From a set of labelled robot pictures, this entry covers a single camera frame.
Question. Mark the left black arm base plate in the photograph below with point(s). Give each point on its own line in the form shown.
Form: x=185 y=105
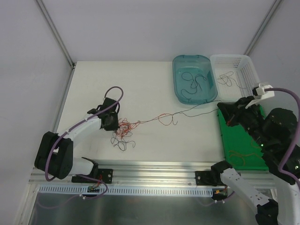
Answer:
x=105 y=175

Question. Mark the left aluminium frame post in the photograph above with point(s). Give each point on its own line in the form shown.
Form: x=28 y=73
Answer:
x=45 y=13

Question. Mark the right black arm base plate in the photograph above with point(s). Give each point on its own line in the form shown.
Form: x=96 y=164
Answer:
x=208 y=178

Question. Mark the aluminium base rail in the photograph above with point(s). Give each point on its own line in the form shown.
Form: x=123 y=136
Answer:
x=158 y=174

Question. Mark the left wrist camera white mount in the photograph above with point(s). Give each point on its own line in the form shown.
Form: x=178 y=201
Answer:
x=109 y=98

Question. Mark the aluminium frame post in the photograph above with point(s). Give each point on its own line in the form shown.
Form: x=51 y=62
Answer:
x=45 y=13
x=263 y=26

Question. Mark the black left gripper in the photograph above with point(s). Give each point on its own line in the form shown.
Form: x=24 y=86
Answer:
x=111 y=122

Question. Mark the teal transparent plastic bin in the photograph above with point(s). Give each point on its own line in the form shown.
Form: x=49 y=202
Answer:
x=193 y=80

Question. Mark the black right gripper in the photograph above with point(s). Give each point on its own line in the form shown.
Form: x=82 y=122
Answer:
x=236 y=112

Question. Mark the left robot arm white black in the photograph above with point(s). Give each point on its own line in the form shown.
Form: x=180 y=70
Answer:
x=56 y=151

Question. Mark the white perforated plastic basket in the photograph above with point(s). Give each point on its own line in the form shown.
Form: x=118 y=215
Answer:
x=235 y=76

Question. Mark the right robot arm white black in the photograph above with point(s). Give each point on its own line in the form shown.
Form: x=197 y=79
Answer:
x=277 y=135

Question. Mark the white slotted cable duct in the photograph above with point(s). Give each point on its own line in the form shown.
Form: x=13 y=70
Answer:
x=123 y=190

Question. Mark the right aluminium frame post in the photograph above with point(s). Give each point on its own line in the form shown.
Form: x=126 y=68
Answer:
x=263 y=26

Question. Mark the green plastic tray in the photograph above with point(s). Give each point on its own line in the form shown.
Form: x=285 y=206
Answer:
x=239 y=148

